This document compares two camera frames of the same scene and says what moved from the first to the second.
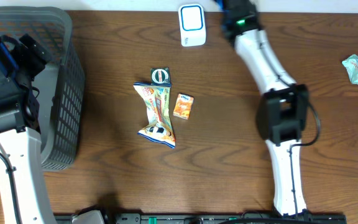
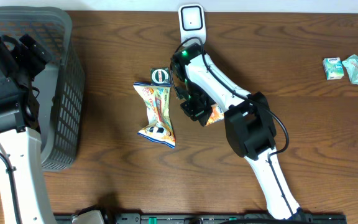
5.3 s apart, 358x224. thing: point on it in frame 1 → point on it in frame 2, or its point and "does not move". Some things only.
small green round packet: (160, 75) does not move
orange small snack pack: (183, 106) → (217, 115)
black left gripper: (34, 51) does not move
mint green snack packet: (356, 70) does not move
